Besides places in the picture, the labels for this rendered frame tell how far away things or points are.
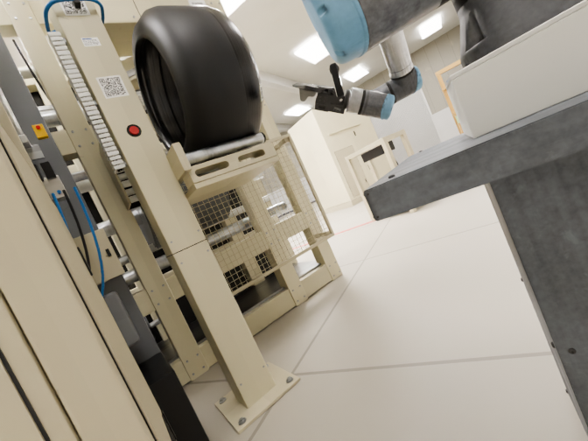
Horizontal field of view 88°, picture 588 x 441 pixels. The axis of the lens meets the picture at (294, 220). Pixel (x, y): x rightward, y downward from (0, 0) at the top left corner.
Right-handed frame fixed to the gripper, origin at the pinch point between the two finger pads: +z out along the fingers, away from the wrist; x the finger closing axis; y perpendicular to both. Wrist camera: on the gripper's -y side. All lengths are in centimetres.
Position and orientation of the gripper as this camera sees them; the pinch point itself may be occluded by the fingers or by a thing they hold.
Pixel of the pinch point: (296, 83)
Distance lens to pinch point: 124.3
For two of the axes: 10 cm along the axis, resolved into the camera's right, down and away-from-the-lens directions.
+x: 1.2, -4.9, 8.6
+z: -9.8, -2.0, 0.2
